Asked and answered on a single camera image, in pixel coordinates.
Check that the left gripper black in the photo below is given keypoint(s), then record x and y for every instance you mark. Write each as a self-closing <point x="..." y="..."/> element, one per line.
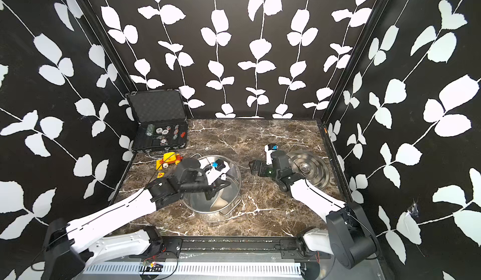
<point x="214" y="186"/>

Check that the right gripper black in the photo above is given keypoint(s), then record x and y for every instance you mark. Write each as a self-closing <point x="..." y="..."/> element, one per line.
<point x="257" y="163"/>

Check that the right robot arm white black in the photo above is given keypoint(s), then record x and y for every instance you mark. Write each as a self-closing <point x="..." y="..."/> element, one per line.
<point x="349" y="236"/>

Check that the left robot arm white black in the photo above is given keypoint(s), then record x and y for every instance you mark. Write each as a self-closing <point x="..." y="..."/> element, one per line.
<point x="69" y="247"/>

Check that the yellow red toy car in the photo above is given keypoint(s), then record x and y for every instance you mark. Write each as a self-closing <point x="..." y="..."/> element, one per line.
<point x="167" y="160"/>

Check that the green poker chip stack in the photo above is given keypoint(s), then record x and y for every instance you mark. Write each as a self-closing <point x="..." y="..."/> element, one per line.
<point x="150" y="130"/>

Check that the black open case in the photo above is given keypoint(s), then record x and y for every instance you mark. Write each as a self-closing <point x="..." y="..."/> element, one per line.
<point x="165" y="109"/>

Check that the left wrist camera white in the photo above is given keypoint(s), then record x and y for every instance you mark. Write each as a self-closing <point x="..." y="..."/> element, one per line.
<point x="216" y="170"/>

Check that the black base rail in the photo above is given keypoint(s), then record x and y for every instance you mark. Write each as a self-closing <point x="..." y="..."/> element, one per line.
<point x="287" y="247"/>

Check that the white slotted cable duct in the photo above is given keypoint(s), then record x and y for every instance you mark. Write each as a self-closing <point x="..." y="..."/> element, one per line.
<point x="255" y="269"/>

